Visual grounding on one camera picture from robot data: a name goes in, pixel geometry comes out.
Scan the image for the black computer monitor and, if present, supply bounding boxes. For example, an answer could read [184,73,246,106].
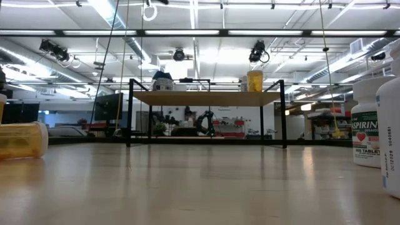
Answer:
[94,92,124,122]

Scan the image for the background workbench with items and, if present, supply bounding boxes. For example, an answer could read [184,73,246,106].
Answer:
[48,117,94,138]

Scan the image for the small green background plant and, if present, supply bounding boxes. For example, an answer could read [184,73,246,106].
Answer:
[153,121,168,137]

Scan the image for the round black ceiling camera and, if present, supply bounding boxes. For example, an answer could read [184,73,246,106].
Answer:
[172,48,187,62]

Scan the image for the black background cabinet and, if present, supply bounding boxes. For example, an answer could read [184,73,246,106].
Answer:
[0,102,40,124]

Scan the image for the beige hanging rope yellow tassel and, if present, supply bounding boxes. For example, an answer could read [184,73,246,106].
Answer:
[317,0,346,139]

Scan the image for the wooden shelf black metal frame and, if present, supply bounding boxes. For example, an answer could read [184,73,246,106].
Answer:
[126,77,288,149]

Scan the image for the yellow hanging cable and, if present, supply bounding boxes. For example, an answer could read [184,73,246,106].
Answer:
[114,0,131,132]

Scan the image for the white bottle blue-edged label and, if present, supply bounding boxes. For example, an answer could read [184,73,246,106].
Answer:
[376,39,400,200]

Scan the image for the black ceiling camera with cable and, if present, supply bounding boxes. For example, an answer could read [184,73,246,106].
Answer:
[249,39,270,63]

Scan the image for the black overhead beam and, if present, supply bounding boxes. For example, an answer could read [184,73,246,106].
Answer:
[0,28,400,39]

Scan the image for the white hanging ring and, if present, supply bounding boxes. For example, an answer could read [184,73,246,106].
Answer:
[142,2,158,22]

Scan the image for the black ceiling camera cluster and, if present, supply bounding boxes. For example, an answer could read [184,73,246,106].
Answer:
[39,39,70,63]

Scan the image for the white aspirin bottle green label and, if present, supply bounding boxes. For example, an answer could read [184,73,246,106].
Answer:
[351,76,396,169]

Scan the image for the black hanging cable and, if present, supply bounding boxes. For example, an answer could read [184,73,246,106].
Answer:
[88,0,121,137]

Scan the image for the clear jar blue cap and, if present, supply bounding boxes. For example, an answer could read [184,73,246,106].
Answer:
[151,71,175,92]

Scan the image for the red storage rack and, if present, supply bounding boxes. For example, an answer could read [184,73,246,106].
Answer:
[212,117,246,138]

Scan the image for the background storage shelves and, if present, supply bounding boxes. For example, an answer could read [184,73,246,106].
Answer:
[307,106,353,140]

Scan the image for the black table frame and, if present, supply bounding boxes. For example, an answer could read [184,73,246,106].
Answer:
[48,136,354,148]

